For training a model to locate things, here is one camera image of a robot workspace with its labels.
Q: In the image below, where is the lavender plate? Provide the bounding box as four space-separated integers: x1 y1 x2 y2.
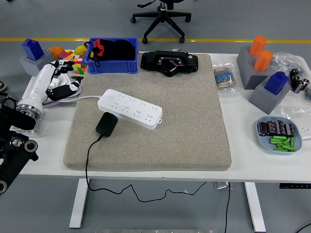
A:
43 100 63 109

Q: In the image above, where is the black floor cable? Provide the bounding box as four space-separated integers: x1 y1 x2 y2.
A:
295 222 311 233

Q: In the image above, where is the grey two-hole holder block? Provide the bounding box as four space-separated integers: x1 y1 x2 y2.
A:
236 45 274 90

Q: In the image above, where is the blue house-shaped block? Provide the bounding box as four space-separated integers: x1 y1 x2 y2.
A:
21 38 45 61
264 71 289 95

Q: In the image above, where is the light blue plate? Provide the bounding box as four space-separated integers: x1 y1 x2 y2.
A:
257 116 303 155

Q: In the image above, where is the black table control panel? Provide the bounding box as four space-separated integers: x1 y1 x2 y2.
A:
278 183 311 189

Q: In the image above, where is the bag of resistors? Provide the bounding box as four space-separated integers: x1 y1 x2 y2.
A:
212 63 240 94

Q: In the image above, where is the blue plastic bin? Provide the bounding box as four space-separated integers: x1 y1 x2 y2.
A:
86 37 139 74

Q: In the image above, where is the metal table bracket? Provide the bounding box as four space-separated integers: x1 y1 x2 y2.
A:
213 181 234 190

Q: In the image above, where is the black cloth pouch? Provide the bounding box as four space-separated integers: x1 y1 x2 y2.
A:
102 38 136 61

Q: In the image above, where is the grey-brown mat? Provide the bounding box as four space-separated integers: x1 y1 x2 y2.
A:
63 53 232 172

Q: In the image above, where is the large clear plastic bag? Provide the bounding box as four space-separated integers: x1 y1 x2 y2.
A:
269 51 311 105

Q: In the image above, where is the white power strip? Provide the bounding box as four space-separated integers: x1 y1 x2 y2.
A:
97 89 163 131

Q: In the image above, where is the black electronic device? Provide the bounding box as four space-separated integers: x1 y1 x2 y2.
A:
140 50 199 78

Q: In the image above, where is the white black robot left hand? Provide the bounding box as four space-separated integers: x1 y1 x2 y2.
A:
22 60 83 108

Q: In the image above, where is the black plug adapter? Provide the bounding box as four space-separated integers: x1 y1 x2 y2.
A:
95 112 119 138

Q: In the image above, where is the white table leg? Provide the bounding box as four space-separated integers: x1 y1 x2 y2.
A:
69 179 90 229
244 182 267 233

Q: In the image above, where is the thin black plug cord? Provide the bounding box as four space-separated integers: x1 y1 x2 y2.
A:
85 134 207 202

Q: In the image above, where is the small clear plastic bag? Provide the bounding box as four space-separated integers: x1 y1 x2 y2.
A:
279 105 311 140

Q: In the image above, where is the black hanging cable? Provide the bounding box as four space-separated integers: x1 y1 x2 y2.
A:
223 182 231 233

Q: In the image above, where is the black office chair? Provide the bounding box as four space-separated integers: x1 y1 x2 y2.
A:
130 0 192 44

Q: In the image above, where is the black pouch red trim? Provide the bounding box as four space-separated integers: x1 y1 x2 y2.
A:
84 38 105 67

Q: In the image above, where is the orange cylinder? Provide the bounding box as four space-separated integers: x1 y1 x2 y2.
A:
254 50 274 72
249 35 267 56

